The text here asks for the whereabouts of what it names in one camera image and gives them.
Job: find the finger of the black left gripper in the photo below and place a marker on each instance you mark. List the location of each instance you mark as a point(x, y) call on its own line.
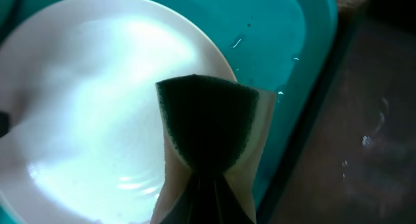
point(4, 123)

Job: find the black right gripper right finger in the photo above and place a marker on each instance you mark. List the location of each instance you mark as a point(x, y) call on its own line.
point(218, 203)

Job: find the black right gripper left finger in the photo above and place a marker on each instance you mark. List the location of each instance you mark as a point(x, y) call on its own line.
point(187, 209)

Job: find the green yellow sponge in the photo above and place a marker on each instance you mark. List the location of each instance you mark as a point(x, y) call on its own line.
point(212, 127)

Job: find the pink plate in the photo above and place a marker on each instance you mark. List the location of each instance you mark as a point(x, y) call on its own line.
point(78, 81)

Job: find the black plastic tray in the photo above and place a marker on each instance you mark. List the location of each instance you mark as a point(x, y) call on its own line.
point(351, 157)

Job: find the teal plastic tray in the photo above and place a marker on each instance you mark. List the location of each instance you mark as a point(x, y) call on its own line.
point(275, 45)

